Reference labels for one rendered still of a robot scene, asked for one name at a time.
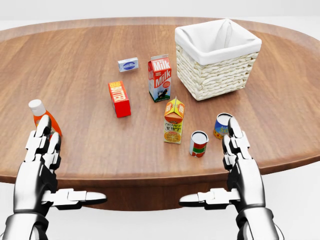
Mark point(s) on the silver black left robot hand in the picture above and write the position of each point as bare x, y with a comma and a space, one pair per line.
32, 180

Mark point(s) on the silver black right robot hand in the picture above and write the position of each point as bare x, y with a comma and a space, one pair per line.
247, 182

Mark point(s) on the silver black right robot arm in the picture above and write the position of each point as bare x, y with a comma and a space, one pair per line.
260, 223

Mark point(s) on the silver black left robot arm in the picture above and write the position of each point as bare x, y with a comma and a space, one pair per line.
23, 226

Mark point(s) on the orange juice carton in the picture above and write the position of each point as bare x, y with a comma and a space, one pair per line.
173, 125

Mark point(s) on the white lined wicker basket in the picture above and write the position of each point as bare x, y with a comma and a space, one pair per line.
217, 60

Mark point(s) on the orange bottle with white cap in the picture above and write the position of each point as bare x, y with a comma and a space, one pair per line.
53, 123

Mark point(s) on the blue yellow label tin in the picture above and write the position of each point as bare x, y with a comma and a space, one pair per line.
220, 127

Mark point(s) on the red green label tin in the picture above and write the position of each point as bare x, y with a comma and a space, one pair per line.
198, 145

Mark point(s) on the red butter box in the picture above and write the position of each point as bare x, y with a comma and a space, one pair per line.
120, 98

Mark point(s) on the red white milk carton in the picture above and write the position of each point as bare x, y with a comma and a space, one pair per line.
160, 80

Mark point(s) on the small silver blue box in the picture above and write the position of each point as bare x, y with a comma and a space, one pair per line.
128, 64

